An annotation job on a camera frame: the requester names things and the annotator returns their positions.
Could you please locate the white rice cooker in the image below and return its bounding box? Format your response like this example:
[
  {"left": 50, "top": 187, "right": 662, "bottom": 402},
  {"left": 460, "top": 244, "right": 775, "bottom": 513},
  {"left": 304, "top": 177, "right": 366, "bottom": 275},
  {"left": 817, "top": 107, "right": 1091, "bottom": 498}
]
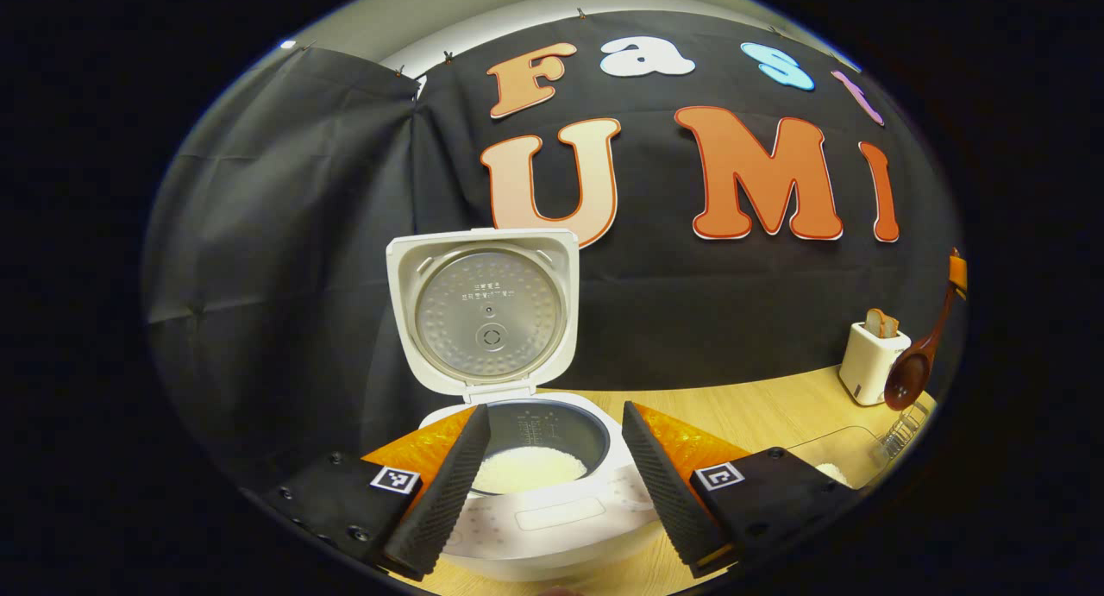
[{"left": 386, "top": 228, "right": 665, "bottom": 582}]

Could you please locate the brown wooden spoon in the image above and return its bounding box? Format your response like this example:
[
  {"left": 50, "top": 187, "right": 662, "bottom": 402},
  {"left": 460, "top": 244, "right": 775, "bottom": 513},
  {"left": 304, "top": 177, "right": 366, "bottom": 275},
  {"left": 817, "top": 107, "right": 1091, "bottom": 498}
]
[{"left": 884, "top": 260, "right": 960, "bottom": 411}]

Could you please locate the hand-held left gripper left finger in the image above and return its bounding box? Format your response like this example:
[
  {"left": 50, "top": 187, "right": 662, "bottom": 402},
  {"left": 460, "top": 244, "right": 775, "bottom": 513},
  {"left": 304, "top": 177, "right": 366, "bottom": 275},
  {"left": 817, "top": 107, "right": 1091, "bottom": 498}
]
[{"left": 257, "top": 402, "right": 492, "bottom": 582}]

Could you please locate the white toaster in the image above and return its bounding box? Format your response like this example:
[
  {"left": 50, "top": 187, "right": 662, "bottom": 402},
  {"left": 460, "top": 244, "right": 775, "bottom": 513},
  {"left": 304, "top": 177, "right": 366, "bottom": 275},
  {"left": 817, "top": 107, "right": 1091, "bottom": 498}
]
[{"left": 838, "top": 320, "right": 913, "bottom": 405}]

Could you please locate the metal wire chopstick holder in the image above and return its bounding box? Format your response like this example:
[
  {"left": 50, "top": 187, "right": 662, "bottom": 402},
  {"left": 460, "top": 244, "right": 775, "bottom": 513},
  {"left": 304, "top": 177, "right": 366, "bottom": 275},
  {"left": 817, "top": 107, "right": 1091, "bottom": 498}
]
[{"left": 871, "top": 402, "right": 932, "bottom": 463}]

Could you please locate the clear plastic rice container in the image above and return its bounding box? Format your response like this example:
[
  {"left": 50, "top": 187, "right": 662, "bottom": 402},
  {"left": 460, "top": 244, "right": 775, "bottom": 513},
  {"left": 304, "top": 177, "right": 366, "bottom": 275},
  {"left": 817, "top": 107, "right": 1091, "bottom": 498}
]
[{"left": 789, "top": 425, "right": 898, "bottom": 489}]

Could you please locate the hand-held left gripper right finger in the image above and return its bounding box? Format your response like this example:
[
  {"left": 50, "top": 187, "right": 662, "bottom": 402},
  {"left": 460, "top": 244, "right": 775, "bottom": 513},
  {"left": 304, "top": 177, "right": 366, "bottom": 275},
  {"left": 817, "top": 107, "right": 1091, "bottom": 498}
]
[{"left": 621, "top": 399, "right": 874, "bottom": 580}]

